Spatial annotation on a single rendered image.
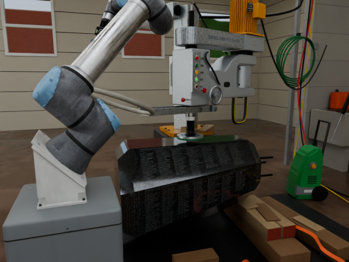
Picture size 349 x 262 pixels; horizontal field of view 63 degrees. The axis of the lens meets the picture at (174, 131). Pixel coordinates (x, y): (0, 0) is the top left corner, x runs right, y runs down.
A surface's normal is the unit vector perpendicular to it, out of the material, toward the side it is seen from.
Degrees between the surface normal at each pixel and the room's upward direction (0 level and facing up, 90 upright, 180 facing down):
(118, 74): 90
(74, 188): 90
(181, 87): 90
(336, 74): 90
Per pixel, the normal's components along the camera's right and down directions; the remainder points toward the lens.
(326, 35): 0.31, 0.18
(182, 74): -0.74, 0.12
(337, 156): -0.95, 0.06
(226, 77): 0.67, 0.14
